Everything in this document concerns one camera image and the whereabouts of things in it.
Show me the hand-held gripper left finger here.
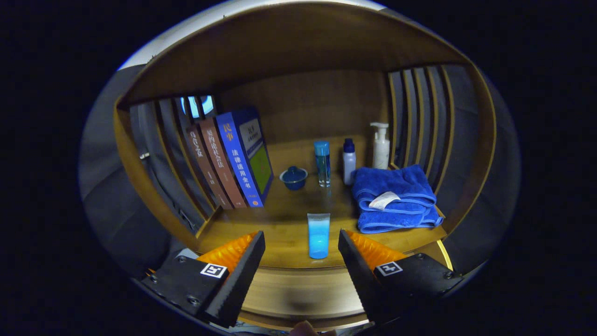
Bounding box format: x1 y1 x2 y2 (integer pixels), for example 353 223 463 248
141 230 266 329

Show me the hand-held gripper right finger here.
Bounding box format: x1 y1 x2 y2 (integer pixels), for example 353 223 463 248
338 229 465 326

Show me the blue tube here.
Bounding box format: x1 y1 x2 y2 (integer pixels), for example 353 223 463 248
307 213 331 259

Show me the wooden countertop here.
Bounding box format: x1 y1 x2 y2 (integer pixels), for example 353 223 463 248
196 135 448 269

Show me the wooden cabinet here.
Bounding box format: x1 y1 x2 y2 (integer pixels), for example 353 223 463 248
113 2 497 329

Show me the blue folded towel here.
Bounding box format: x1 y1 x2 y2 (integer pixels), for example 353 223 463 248
351 164 445 234

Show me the blue lidded teacup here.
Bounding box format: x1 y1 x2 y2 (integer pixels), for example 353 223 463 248
279 166 309 191

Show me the dark brown book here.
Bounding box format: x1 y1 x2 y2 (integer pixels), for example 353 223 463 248
184 125 234 210

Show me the white bottle with blue cap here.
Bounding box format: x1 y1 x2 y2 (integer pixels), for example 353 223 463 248
343 138 356 186

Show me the reddish brown book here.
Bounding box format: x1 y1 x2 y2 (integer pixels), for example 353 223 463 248
198 118 248 209

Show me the blue book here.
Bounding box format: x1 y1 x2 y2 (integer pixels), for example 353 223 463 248
215 107 274 208

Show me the tall blue glass bottle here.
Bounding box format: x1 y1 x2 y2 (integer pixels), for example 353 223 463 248
314 141 331 188

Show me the white pump bottle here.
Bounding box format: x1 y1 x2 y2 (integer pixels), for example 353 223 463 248
370 122 390 170

